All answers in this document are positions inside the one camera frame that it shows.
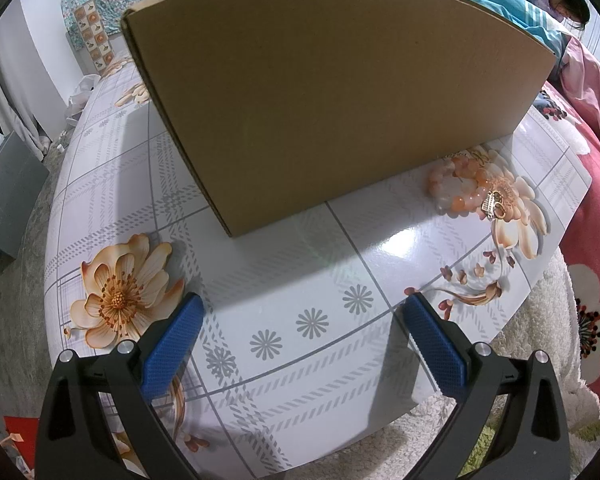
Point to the white plastic bag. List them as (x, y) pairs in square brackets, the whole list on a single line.
[(79, 98)]

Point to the gold butterfly charms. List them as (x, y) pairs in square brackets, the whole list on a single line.
[(498, 206)]

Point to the brown cardboard box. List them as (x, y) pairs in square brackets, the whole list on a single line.
[(279, 105)]

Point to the pink quilt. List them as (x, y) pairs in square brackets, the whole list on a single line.
[(579, 76)]

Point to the white fluffy rug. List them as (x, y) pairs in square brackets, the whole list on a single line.
[(546, 321)]

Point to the grey storage box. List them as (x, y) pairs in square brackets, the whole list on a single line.
[(22, 177)]

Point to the red gift bag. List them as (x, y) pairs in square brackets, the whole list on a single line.
[(21, 435)]

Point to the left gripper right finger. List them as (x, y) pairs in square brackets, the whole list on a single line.
[(470, 379)]

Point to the red floral bed blanket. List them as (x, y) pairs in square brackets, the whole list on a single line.
[(581, 242)]

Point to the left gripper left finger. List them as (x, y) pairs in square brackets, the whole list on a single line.
[(74, 440)]

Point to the blue quilt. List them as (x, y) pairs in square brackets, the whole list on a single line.
[(533, 20)]

